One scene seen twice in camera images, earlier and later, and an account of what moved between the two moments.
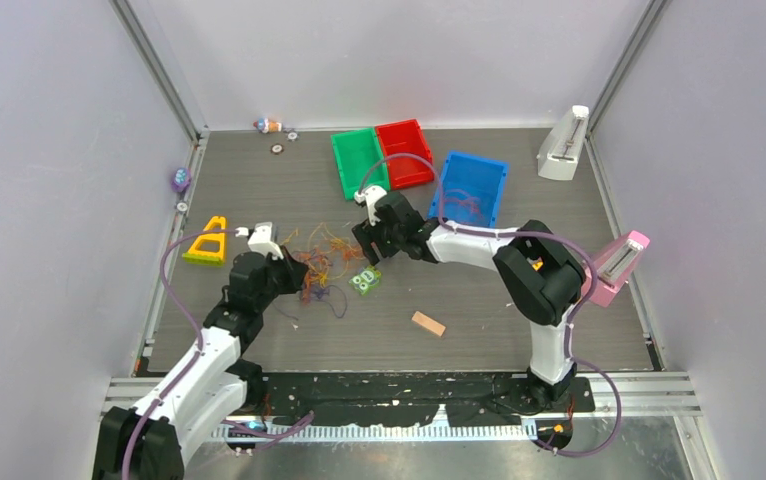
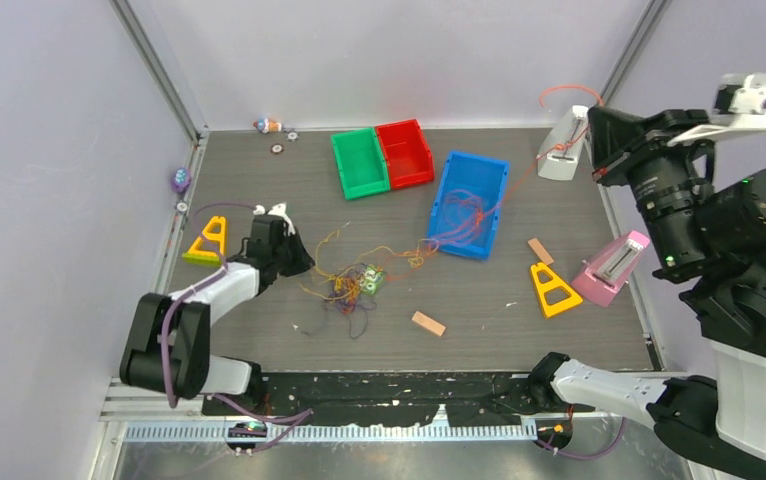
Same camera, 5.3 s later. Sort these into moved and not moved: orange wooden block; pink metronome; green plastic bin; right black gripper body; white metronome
Moved: right black gripper body
Not moved: white metronome; orange wooden block; pink metronome; green plastic bin
